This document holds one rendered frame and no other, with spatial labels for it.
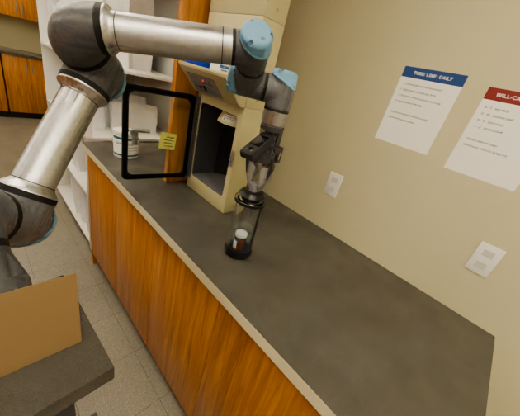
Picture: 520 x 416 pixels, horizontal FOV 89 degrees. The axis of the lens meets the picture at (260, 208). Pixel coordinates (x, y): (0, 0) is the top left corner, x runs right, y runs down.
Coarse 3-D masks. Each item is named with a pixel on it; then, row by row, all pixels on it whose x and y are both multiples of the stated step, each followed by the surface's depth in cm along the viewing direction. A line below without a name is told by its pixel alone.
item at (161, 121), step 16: (144, 96) 105; (160, 96) 109; (144, 112) 108; (160, 112) 112; (176, 112) 116; (144, 128) 111; (160, 128) 116; (176, 128) 120; (128, 144) 111; (144, 144) 115; (160, 144) 119; (176, 144) 124; (128, 160) 114; (144, 160) 118; (160, 160) 123; (176, 160) 128
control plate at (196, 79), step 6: (192, 78) 109; (198, 78) 105; (204, 78) 102; (198, 84) 110; (204, 84) 106; (210, 84) 102; (204, 90) 110; (210, 90) 106; (216, 90) 102; (216, 96) 106
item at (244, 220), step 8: (240, 200) 86; (264, 200) 90; (240, 208) 86; (248, 208) 85; (240, 216) 87; (248, 216) 87; (256, 216) 88; (232, 224) 91; (240, 224) 88; (248, 224) 88; (256, 224) 90; (232, 232) 91; (240, 232) 90; (248, 232) 90; (232, 240) 92; (240, 240) 91; (248, 240) 92; (232, 248) 93; (240, 248) 92; (248, 248) 94
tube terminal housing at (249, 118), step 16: (224, 16) 101; (240, 16) 95; (256, 16) 91; (272, 32) 94; (272, 48) 97; (272, 64) 101; (208, 96) 115; (240, 112) 103; (256, 112) 106; (240, 128) 105; (256, 128) 111; (240, 144) 109; (192, 160) 132; (240, 160) 113; (192, 176) 134; (240, 176) 118; (208, 192) 127; (224, 192) 119; (224, 208) 121
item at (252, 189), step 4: (252, 184) 85; (256, 184) 85; (244, 188) 88; (248, 188) 88; (252, 188) 86; (256, 188) 86; (240, 192) 86; (244, 192) 85; (248, 192) 85; (252, 192) 86; (256, 192) 87; (260, 192) 88; (244, 196) 84; (248, 196) 84; (252, 196) 84; (256, 196) 85; (260, 196) 86; (264, 196) 88; (244, 200) 86; (248, 200) 85; (252, 200) 84; (256, 200) 84; (260, 200) 85
